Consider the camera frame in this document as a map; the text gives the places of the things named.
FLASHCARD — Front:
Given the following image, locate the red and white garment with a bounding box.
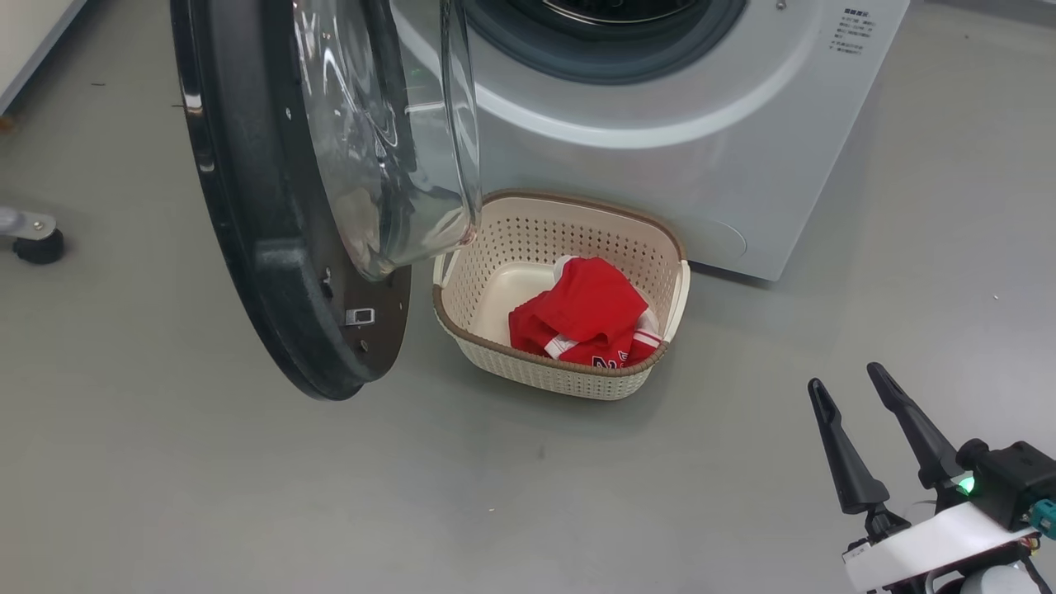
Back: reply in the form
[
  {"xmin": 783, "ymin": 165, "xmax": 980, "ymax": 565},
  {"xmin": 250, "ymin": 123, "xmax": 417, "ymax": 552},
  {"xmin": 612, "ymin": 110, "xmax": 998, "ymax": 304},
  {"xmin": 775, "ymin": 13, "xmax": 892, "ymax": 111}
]
[{"xmin": 508, "ymin": 256, "xmax": 663, "ymax": 368}]

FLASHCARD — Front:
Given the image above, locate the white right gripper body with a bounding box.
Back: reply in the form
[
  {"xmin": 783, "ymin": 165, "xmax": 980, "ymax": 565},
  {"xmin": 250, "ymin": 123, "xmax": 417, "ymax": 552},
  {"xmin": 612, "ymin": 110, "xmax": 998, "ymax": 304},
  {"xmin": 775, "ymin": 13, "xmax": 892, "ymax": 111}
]
[{"xmin": 843, "ymin": 502, "xmax": 1040, "ymax": 593}]

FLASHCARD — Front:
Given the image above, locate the grey rubber door seal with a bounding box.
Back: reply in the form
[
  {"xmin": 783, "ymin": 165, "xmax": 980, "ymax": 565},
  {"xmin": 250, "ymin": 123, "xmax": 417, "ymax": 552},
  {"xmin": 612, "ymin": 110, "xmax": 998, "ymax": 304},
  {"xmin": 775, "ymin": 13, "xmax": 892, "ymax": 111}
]
[{"xmin": 462, "ymin": 0, "xmax": 747, "ymax": 86}]

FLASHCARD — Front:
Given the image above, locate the cream perforated laundry basket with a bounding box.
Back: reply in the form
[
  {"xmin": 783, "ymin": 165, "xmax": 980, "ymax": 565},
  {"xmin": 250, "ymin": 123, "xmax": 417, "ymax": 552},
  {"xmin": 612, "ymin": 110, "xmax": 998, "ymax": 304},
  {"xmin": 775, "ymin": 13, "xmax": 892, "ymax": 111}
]
[{"xmin": 432, "ymin": 190, "xmax": 691, "ymax": 402}]

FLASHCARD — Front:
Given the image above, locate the grey text warning sticker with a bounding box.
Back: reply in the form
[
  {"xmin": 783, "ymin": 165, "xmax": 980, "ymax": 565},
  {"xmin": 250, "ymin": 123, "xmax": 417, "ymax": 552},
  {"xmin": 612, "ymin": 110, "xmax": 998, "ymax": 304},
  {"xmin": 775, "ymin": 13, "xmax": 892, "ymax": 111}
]
[{"xmin": 832, "ymin": 7, "xmax": 877, "ymax": 57}]

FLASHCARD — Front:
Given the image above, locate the black washing machine door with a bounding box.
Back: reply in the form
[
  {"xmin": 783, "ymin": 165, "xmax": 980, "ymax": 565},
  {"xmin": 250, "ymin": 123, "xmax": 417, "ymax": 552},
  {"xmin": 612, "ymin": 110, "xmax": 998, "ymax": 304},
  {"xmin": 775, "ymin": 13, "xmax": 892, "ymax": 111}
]
[{"xmin": 171, "ymin": 0, "xmax": 483, "ymax": 403}]

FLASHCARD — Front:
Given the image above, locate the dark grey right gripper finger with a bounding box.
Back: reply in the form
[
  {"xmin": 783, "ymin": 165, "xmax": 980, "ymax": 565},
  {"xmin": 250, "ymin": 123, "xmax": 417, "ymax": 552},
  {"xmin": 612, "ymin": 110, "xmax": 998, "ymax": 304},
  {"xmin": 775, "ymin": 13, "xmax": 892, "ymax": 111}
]
[
  {"xmin": 866, "ymin": 362, "xmax": 966, "ymax": 489},
  {"xmin": 808, "ymin": 378, "xmax": 890, "ymax": 516}
]

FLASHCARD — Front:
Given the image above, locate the white front-load washing machine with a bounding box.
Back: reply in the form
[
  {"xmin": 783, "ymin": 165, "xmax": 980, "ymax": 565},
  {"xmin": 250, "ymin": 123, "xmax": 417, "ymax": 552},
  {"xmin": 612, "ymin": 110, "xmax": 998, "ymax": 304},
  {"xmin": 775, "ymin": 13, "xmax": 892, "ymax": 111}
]
[{"xmin": 388, "ymin": 0, "xmax": 911, "ymax": 281}]

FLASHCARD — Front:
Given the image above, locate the black caster wheel left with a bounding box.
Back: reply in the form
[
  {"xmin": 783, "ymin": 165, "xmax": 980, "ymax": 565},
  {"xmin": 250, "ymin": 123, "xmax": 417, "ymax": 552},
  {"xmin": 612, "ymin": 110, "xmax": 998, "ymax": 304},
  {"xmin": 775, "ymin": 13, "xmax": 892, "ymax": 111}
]
[{"xmin": 0, "ymin": 206, "xmax": 65, "ymax": 266}]

